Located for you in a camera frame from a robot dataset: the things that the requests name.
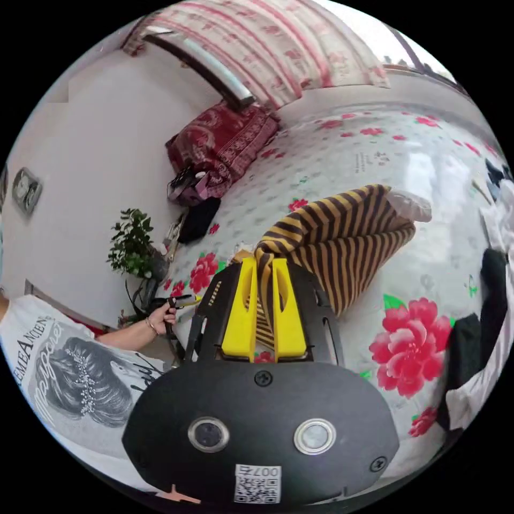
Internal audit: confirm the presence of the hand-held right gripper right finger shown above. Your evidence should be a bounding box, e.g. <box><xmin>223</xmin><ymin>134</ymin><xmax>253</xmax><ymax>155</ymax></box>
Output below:
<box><xmin>272</xmin><ymin>258</ymin><xmax>309</xmax><ymax>359</ymax></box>

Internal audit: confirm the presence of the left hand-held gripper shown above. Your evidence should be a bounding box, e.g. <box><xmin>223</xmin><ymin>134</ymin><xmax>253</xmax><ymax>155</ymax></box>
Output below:
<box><xmin>164</xmin><ymin>295</ymin><xmax>203</xmax><ymax>342</ymax></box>

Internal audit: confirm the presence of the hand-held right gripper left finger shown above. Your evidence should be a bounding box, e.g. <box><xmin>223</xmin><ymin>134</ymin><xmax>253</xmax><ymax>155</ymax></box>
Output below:
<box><xmin>221</xmin><ymin>256</ymin><xmax>258</xmax><ymax>359</ymax></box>

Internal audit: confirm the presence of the brown striped long sleeve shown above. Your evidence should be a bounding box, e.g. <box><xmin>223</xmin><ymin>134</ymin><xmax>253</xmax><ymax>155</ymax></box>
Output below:
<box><xmin>254</xmin><ymin>184</ymin><xmax>417</xmax><ymax>351</ymax></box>

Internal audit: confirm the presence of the person's left forearm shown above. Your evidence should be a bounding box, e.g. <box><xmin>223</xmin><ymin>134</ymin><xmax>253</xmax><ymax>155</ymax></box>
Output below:
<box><xmin>95</xmin><ymin>318</ymin><xmax>158</xmax><ymax>355</ymax></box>

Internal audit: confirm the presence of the person's left hand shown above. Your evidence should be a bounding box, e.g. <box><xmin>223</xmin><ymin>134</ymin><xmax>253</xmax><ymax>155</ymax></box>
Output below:
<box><xmin>147</xmin><ymin>301</ymin><xmax>178</xmax><ymax>336</ymax></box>

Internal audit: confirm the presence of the person's right hand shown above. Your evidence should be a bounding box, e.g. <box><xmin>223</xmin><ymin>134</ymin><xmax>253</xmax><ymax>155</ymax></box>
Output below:
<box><xmin>154</xmin><ymin>483</ymin><xmax>202</xmax><ymax>505</ymax></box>

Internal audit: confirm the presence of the black garment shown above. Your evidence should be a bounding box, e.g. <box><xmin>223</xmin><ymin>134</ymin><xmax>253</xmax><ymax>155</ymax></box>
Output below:
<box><xmin>177</xmin><ymin>196</ymin><xmax>222</xmax><ymax>245</ymax></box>

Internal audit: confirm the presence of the green potted plant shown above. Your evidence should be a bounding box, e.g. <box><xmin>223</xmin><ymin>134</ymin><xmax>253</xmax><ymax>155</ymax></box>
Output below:
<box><xmin>107</xmin><ymin>207</ymin><xmax>169</xmax><ymax>283</ymax></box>

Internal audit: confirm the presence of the person's body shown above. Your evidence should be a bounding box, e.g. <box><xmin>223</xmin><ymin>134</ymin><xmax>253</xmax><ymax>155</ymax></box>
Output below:
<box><xmin>0</xmin><ymin>287</ymin><xmax>171</xmax><ymax>489</ymax></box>

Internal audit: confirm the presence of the red patterned folded quilt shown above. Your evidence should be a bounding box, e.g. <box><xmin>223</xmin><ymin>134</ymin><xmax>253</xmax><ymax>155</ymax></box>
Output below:
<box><xmin>165</xmin><ymin>100</ymin><xmax>280</xmax><ymax>206</ymax></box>

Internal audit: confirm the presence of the pile of clothes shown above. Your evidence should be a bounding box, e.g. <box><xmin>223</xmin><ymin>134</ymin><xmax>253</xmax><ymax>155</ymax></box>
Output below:
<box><xmin>435</xmin><ymin>157</ymin><xmax>514</xmax><ymax>433</ymax></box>

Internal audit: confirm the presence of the pink striped curtain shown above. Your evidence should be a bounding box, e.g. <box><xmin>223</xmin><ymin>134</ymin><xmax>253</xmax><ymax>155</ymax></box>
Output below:
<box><xmin>120</xmin><ymin>0</ymin><xmax>391</xmax><ymax>110</ymax></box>

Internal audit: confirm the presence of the window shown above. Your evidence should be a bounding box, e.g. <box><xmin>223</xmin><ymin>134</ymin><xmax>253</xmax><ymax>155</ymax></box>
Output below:
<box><xmin>379</xmin><ymin>20</ymin><xmax>463</xmax><ymax>83</ymax></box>

